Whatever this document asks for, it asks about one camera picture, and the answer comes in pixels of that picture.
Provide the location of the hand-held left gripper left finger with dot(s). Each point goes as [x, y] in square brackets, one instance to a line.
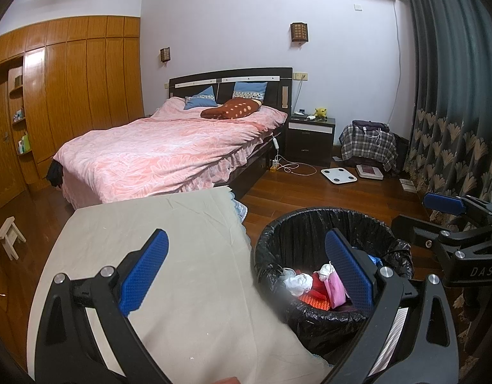
[144, 272]

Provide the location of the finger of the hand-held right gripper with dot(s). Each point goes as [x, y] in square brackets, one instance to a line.
[446, 204]
[414, 228]

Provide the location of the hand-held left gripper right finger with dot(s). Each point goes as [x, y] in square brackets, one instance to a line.
[350, 276]

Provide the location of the orange foam net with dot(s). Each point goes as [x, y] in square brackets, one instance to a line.
[314, 300]

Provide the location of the trash bin with black bag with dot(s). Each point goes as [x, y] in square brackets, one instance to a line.
[294, 228]

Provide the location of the white book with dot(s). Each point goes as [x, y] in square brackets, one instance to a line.
[408, 184]

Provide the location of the red and white scale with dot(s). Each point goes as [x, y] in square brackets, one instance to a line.
[370, 171]

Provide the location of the white bathroom scale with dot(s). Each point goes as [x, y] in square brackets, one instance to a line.
[338, 175]

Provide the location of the plaid cloth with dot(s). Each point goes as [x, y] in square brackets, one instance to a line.
[368, 148]

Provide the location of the dark jacket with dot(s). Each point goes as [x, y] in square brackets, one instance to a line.
[370, 125]

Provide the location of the light blue quilted cover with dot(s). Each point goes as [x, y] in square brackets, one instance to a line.
[238, 210]

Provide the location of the dark patterned curtain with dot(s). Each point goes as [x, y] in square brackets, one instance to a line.
[450, 88]

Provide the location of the bed with pink cover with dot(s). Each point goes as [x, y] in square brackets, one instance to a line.
[150, 156]

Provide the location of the black cloth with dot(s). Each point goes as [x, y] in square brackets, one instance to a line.
[55, 174]

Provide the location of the power strip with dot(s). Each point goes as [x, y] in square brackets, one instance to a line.
[274, 166]

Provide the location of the dark nightstand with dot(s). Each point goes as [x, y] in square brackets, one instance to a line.
[310, 142]

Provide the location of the small wooden stool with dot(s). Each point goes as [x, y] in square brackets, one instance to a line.
[9, 234]

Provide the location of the yellow plush toy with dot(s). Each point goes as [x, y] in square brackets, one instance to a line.
[320, 113]

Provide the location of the blue pillow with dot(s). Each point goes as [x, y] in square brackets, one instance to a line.
[250, 90]
[200, 99]

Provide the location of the brown dotted pillow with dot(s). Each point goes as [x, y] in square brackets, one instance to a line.
[234, 108]

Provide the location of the wooden wardrobe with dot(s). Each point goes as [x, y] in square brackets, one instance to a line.
[81, 80]

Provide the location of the dark wooden bed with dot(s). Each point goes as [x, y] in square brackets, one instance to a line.
[254, 74]

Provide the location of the wall socket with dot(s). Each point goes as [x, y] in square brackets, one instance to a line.
[300, 76]

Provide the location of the wooden wall lamp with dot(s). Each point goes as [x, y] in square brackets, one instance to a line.
[165, 54]
[300, 32]

